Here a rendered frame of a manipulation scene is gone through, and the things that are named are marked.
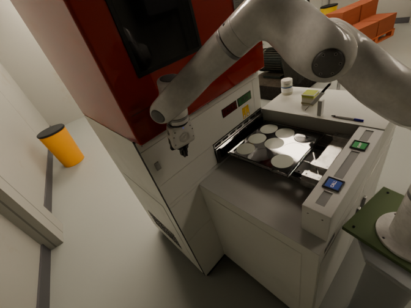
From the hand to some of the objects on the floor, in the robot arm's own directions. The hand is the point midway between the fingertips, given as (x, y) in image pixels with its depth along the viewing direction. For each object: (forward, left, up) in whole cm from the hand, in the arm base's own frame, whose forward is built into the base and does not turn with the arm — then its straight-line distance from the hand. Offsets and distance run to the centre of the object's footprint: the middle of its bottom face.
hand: (183, 151), depth 88 cm
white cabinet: (-24, -59, -109) cm, 126 cm away
